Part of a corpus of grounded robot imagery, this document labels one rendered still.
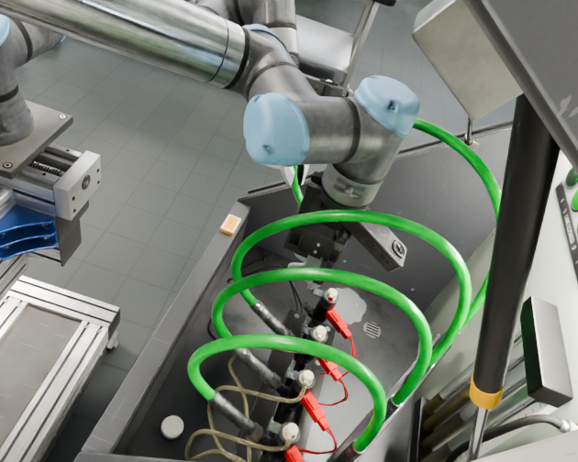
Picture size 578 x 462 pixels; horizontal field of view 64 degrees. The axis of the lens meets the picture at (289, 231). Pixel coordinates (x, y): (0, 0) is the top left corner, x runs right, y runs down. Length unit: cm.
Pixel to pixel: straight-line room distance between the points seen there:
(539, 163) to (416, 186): 79
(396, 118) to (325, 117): 8
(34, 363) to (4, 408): 15
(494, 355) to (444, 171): 70
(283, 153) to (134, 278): 169
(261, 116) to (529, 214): 32
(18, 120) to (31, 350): 87
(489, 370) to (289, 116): 30
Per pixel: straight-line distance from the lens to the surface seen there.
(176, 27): 53
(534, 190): 21
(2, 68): 103
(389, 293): 50
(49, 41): 112
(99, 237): 228
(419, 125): 65
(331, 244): 65
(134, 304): 205
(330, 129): 50
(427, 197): 100
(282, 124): 48
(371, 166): 56
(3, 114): 106
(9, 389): 168
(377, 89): 54
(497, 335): 28
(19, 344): 175
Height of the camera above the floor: 170
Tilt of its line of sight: 44 degrees down
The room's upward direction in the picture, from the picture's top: 21 degrees clockwise
